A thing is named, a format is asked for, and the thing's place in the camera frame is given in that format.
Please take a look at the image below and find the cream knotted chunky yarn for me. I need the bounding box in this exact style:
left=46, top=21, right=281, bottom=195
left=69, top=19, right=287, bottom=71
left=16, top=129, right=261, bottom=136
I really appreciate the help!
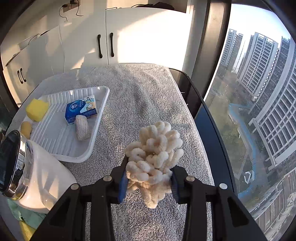
left=125, top=121, right=184, bottom=208

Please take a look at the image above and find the yellow cat-shaped sponge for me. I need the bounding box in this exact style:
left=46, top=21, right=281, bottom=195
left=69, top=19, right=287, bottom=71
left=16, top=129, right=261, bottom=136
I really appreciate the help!
left=26, top=99, right=49, bottom=122

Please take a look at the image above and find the cream knitted roll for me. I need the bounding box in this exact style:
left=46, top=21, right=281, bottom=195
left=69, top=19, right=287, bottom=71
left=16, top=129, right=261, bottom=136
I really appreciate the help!
left=75, top=115, right=90, bottom=141

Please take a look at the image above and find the white ribbed plastic tray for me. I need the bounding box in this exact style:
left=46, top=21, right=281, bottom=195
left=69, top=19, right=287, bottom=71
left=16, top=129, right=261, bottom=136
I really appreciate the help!
left=21, top=86, right=110, bottom=163

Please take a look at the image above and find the blue tissue pack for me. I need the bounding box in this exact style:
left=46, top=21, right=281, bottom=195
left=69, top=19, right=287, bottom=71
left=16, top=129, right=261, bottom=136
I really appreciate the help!
left=65, top=95, right=98, bottom=124

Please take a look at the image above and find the white mug with chrome lid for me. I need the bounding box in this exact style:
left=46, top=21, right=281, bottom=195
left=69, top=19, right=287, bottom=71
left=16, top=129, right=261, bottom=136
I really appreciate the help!
left=1, top=130, right=76, bottom=213

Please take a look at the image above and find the grey terry towel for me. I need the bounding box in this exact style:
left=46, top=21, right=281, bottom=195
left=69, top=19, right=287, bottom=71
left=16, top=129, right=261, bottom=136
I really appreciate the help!
left=28, top=64, right=214, bottom=240

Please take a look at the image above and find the mint green cloth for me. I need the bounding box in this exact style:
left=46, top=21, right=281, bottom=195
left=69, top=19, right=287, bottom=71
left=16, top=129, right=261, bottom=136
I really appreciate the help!
left=7, top=199, right=46, bottom=229

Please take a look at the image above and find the yellow rectangular sponge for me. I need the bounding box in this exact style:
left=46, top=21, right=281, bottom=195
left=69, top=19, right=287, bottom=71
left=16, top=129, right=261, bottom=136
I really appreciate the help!
left=19, top=221, right=36, bottom=241

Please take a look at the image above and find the small round sponge in tray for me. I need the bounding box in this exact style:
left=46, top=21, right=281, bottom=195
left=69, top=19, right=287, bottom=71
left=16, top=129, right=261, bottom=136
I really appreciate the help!
left=21, top=121, right=32, bottom=139

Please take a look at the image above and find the white cabinet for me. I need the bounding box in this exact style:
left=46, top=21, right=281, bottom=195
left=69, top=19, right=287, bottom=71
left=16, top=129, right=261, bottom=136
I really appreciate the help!
left=4, top=8, right=191, bottom=105

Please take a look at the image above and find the white hanging cable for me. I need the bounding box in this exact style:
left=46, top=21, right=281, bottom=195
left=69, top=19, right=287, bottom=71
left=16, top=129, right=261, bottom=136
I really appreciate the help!
left=58, top=22, right=67, bottom=72

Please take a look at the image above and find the wall power outlet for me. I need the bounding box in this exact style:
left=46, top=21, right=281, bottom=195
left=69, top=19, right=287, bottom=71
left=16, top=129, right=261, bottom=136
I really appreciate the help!
left=62, top=0, right=80, bottom=13

